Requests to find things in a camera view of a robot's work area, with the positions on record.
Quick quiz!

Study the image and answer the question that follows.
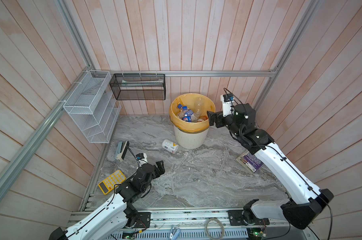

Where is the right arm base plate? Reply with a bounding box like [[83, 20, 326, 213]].
[[228, 210, 270, 226]]

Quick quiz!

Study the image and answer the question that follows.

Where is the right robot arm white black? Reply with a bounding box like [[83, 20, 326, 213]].
[[207, 102, 334, 230]]

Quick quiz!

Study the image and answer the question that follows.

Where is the white label clear bottle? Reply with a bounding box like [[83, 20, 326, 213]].
[[162, 140, 187, 155]]

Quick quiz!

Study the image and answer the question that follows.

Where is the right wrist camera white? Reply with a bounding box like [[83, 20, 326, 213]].
[[221, 93, 234, 117]]

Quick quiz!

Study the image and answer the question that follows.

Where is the clear bottle white cap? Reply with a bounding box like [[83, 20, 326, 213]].
[[194, 97, 204, 122]]

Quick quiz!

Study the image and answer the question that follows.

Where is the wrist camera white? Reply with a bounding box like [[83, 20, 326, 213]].
[[221, 93, 234, 117], [136, 153, 148, 167]]

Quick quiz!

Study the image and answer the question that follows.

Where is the black smartphone white case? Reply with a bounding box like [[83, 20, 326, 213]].
[[115, 141, 129, 162]]

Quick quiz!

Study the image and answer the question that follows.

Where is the orange cap small bottle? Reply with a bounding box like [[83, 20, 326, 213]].
[[198, 116, 208, 122]]

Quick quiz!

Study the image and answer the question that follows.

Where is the white wire mesh shelf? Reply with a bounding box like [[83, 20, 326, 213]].
[[64, 71, 121, 144]]

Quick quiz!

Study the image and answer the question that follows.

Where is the purple framed card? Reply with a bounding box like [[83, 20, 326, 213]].
[[236, 150, 264, 173]]

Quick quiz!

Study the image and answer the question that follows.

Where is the black mesh basket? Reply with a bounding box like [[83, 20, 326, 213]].
[[110, 73, 167, 101]]

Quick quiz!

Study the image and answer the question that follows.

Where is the yellow calculator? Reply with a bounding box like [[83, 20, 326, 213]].
[[98, 170, 126, 195]]

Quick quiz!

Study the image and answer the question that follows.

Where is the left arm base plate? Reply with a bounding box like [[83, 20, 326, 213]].
[[125, 212, 151, 229]]

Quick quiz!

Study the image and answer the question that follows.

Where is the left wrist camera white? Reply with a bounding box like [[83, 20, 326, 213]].
[[136, 153, 148, 167]]

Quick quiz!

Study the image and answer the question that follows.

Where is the blue cap crushed bottle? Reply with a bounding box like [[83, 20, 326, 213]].
[[177, 104, 189, 120]]

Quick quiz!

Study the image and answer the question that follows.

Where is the blue label crushed bottle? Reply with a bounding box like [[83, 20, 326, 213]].
[[182, 109, 196, 123]]

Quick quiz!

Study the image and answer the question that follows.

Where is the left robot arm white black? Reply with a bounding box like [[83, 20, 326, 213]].
[[49, 161, 165, 240]]

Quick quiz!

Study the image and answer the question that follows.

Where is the cream waste bin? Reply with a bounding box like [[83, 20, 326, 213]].
[[174, 126, 209, 150]]

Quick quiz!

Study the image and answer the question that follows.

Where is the coiled grey cable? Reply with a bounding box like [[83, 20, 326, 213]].
[[204, 218, 226, 240]]

